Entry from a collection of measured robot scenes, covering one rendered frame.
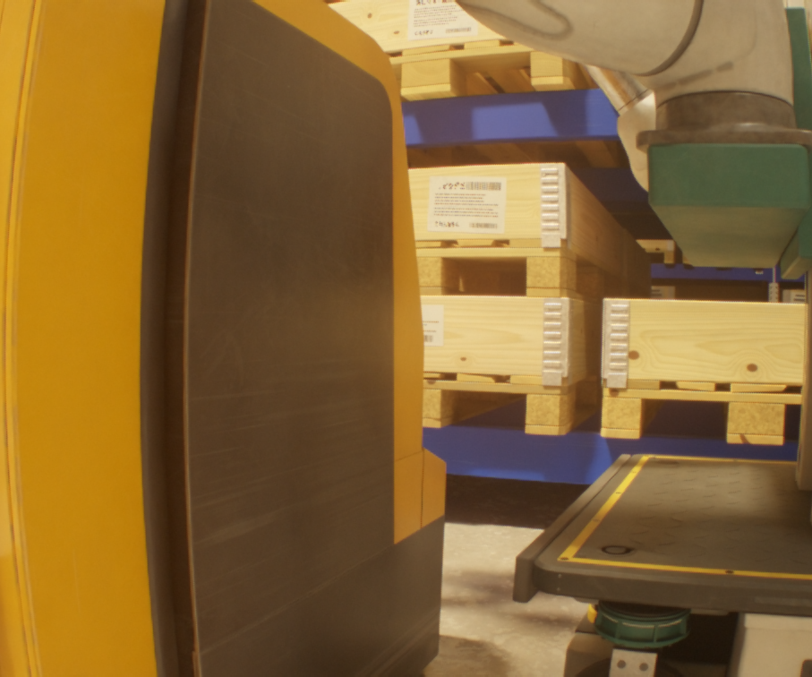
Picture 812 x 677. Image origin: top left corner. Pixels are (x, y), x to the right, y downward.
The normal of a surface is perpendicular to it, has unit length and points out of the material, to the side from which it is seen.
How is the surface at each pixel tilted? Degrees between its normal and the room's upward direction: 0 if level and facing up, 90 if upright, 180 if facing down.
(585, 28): 150
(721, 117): 90
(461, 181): 90
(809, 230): 90
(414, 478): 90
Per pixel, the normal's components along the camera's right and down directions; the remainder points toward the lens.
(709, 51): -0.04, 0.69
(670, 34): 0.36, 0.75
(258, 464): 0.91, 0.03
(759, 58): 0.08, 0.13
